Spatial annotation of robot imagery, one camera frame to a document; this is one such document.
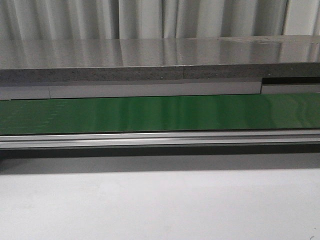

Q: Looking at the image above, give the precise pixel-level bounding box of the green conveyor belt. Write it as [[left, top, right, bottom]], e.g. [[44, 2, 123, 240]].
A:
[[0, 93, 320, 135]]

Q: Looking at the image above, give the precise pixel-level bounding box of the grey stone countertop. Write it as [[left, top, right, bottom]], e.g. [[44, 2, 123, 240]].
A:
[[0, 35, 320, 87]]

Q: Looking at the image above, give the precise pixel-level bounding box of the white pleated curtain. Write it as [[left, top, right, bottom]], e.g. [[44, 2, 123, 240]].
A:
[[0, 0, 320, 40]]

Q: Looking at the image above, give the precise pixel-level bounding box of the aluminium conveyor side rail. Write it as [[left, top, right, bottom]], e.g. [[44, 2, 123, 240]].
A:
[[0, 129, 320, 150]]

